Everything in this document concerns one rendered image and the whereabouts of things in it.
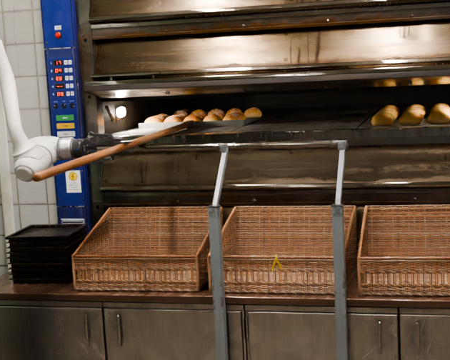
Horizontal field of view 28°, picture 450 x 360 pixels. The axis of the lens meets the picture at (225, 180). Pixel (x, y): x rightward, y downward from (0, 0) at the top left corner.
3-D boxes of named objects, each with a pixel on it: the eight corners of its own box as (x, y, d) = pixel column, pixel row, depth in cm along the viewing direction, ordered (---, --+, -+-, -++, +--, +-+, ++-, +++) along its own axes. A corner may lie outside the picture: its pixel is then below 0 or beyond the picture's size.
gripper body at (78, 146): (77, 136, 362) (98, 136, 360) (78, 157, 363) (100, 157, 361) (70, 138, 355) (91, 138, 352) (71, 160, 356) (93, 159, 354)
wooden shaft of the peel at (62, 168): (40, 182, 277) (38, 173, 277) (31, 182, 278) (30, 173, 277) (188, 128, 441) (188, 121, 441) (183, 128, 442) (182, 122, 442)
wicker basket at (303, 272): (236, 264, 409) (233, 205, 405) (360, 266, 394) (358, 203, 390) (206, 293, 362) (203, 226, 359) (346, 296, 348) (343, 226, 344)
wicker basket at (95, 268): (111, 263, 423) (108, 206, 420) (228, 264, 410) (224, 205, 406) (71, 291, 377) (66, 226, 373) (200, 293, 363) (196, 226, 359)
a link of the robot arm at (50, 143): (68, 155, 367) (56, 169, 355) (33, 156, 371) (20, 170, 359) (63, 131, 362) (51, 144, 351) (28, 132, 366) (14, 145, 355)
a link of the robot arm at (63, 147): (66, 158, 365) (80, 158, 364) (57, 161, 356) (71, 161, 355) (65, 136, 364) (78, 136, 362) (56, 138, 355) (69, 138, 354)
